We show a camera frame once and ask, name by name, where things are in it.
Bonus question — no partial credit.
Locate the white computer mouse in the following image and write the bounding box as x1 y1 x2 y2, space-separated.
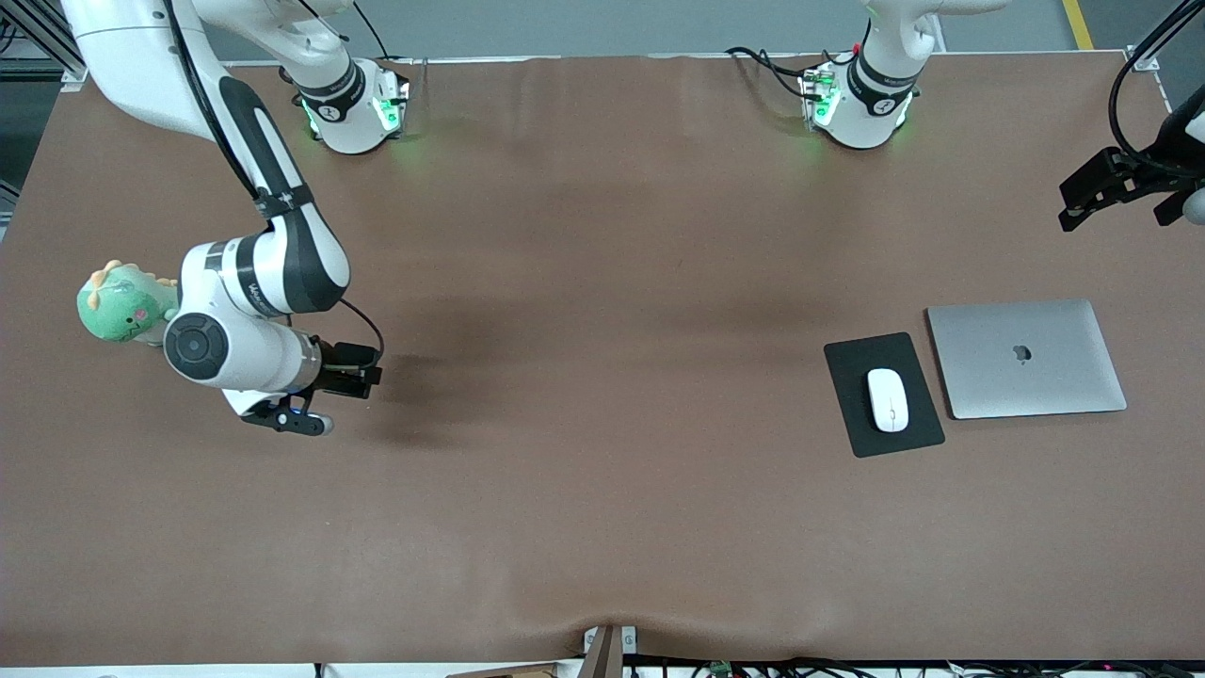
867 368 910 433

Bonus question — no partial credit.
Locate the black mouse pad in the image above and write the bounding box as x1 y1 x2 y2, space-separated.
824 331 946 460

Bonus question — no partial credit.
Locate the silver closed laptop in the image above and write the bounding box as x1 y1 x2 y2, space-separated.
926 299 1128 420

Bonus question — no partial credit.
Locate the green dinosaur plush toy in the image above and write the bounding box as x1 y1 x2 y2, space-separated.
77 261 180 345

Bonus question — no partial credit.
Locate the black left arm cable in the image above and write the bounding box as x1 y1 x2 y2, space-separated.
1109 0 1205 180

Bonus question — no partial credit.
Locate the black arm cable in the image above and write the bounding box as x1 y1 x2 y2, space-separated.
162 0 385 363
1109 0 1205 180

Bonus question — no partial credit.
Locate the aluminium frame post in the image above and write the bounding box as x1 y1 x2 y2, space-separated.
0 0 86 90
1125 0 1205 73

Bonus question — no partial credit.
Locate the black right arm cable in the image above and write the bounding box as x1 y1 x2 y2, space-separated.
162 0 385 363

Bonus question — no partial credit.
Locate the black base cable bundle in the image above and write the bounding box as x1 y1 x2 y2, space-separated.
725 45 853 100

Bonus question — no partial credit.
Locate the camera mount post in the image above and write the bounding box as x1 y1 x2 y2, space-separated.
584 624 638 678

